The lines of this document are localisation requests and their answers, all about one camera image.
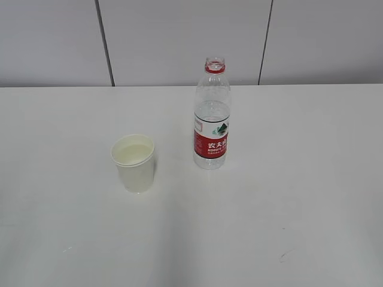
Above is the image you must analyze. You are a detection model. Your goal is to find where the clear water bottle red label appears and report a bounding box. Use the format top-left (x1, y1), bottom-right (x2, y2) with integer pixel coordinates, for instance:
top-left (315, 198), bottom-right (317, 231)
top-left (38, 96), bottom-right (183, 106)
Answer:
top-left (193, 57), bottom-right (231, 170)

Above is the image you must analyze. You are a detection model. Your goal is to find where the white paper cup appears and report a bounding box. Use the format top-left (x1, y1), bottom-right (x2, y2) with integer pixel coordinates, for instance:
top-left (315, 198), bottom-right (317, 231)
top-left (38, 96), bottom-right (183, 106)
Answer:
top-left (111, 134), bottom-right (155, 193)

